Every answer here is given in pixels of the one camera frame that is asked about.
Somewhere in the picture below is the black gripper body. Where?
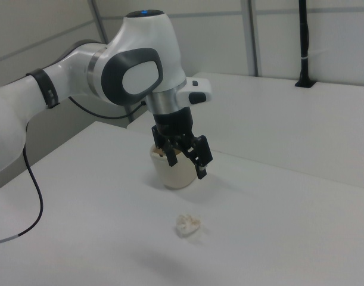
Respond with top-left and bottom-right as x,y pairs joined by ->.
151,106 -> 201,150

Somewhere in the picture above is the white paper trash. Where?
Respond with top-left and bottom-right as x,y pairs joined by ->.
174,212 -> 203,238

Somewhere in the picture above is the small white bin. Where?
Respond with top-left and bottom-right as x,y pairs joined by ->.
148,143 -> 198,190

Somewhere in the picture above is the grey partition frame post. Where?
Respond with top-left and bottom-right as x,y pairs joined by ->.
246,0 -> 263,77
87,0 -> 110,46

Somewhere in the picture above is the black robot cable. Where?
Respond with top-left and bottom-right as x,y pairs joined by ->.
0,97 -> 147,246

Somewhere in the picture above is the black cable post with base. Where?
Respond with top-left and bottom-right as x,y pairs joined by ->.
294,0 -> 316,89

